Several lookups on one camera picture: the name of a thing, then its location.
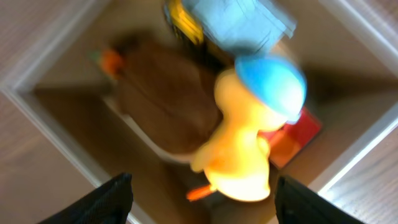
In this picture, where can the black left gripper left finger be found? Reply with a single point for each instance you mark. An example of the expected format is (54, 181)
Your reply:
(109, 203)

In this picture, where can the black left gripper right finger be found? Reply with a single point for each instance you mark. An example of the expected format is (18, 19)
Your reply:
(297, 204)

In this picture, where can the colourful puzzle cube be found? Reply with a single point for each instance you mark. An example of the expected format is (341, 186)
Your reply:
(289, 140)

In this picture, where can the orange duck toy blue hat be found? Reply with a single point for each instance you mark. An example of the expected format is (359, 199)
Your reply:
(259, 94)

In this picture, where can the brown plush bear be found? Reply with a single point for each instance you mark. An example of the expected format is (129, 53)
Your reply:
(165, 91)

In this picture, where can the yellow grey toy truck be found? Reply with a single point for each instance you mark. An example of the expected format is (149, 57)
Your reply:
(220, 30)

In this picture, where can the white cardboard box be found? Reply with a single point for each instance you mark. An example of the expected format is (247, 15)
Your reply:
(46, 71)

